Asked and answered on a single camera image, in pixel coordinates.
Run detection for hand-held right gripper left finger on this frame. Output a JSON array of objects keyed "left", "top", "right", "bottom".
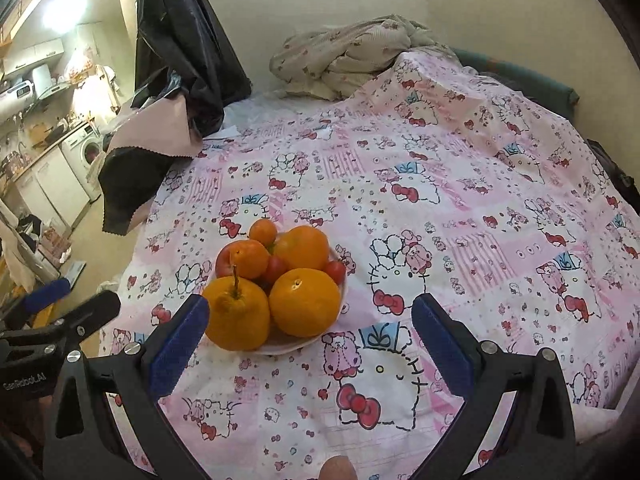
[{"left": 42, "top": 295, "right": 211, "bottom": 480}]

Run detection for white appliance with display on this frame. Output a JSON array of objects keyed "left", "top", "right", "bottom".
[{"left": 0, "top": 80, "right": 36, "bottom": 103}]

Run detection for person's right hand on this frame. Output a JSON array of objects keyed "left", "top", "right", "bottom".
[{"left": 320, "top": 455, "right": 358, "bottom": 480}]

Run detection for pink printed hanging bag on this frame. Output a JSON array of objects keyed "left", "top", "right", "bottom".
[{"left": 65, "top": 50, "right": 98, "bottom": 83}]

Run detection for pink speckled plate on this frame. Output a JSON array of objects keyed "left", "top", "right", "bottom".
[{"left": 202, "top": 245, "right": 349, "bottom": 356}]

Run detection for white base cabinet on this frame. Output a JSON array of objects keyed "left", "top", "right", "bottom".
[{"left": 10, "top": 147, "right": 91, "bottom": 231}]

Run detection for red cherry tomato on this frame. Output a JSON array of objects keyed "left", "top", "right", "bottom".
[
  {"left": 262, "top": 255, "right": 290, "bottom": 286},
  {"left": 322, "top": 259, "right": 347, "bottom": 285}
]

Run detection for large smooth orange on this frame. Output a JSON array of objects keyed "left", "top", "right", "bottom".
[
  {"left": 269, "top": 268, "right": 342, "bottom": 338},
  {"left": 272, "top": 226, "right": 331, "bottom": 272}
]

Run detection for crumpled beige blanket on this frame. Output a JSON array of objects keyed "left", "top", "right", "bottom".
[{"left": 269, "top": 14, "right": 456, "bottom": 101}]

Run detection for white wall cabinets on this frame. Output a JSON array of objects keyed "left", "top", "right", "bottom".
[{"left": 0, "top": 37, "right": 66, "bottom": 73}]

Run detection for white washing machine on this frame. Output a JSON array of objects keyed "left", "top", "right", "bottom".
[{"left": 60, "top": 122, "right": 103, "bottom": 201}]

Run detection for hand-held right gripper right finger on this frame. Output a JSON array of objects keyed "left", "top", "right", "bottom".
[{"left": 411, "top": 292, "right": 576, "bottom": 480}]

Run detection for red apple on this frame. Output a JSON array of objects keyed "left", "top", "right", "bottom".
[{"left": 215, "top": 242, "right": 236, "bottom": 281}]

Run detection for bumpy orange with stem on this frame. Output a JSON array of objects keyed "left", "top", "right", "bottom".
[{"left": 202, "top": 265, "right": 272, "bottom": 352}]

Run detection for small tangerine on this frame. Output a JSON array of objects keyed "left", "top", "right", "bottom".
[
  {"left": 248, "top": 219, "right": 278, "bottom": 247},
  {"left": 227, "top": 239, "right": 271, "bottom": 281}
]

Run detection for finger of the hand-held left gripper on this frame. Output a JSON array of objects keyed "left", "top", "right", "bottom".
[
  {"left": 30, "top": 290, "right": 122, "bottom": 348},
  {"left": 0, "top": 277, "right": 72, "bottom": 328}
]

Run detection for pink and black cloth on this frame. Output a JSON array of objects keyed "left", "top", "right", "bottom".
[{"left": 97, "top": 92, "right": 205, "bottom": 235}]

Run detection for teal bed frame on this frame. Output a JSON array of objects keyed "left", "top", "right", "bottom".
[{"left": 450, "top": 47, "right": 580, "bottom": 106}]

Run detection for white water heater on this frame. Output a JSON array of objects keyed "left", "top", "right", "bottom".
[{"left": 31, "top": 64, "right": 53, "bottom": 96}]

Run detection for pink cartoon printed blanket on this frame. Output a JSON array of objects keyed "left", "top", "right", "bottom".
[{"left": 97, "top": 50, "right": 640, "bottom": 480}]

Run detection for black plastic sheet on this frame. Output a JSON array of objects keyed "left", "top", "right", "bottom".
[{"left": 135, "top": 0, "right": 252, "bottom": 138}]

